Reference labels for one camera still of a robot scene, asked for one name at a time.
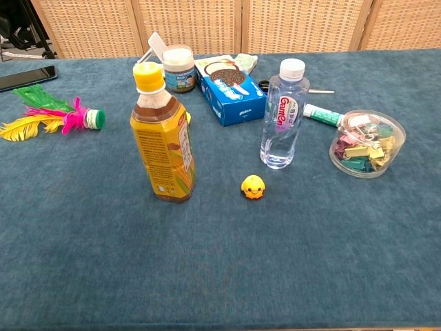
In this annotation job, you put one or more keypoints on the colourful feather shuttlecock green base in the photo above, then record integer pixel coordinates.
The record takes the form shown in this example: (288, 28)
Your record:
(95, 119)

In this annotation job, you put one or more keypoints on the small yellow duck toy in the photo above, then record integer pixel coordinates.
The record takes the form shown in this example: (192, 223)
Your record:
(253, 188)

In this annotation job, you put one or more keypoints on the small yellow object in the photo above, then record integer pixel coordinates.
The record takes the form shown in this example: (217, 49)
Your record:
(188, 118)

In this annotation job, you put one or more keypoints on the yellow corn drink bottle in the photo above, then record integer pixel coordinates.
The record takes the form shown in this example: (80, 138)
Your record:
(162, 148)

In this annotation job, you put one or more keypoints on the blue cookie box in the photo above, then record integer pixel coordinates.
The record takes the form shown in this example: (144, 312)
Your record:
(237, 103)

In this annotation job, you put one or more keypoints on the clear plastic water bottle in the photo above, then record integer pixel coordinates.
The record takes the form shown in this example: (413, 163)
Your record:
(284, 113)

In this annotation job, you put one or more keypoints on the brown jar with blue label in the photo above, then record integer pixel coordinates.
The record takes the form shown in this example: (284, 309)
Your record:
(179, 74)

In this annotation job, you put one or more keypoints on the green tissue packet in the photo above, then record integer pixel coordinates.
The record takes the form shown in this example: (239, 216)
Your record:
(248, 62)

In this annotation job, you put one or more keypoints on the green and white glue stick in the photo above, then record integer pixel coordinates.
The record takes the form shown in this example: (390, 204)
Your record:
(324, 115)

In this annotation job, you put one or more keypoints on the white flat plastic scraper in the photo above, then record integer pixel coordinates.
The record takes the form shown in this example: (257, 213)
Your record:
(158, 44)

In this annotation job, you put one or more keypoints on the wicker folding screen panel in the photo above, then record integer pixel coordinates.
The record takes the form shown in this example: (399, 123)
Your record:
(303, 24)
(406, 22)
(93, 27)
(193, 24)

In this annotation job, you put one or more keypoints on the clear round binder clip box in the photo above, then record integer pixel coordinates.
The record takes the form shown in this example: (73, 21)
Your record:
(365, 148)

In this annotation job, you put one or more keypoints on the black smartphone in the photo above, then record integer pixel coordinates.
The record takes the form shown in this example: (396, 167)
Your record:
(27, 78)

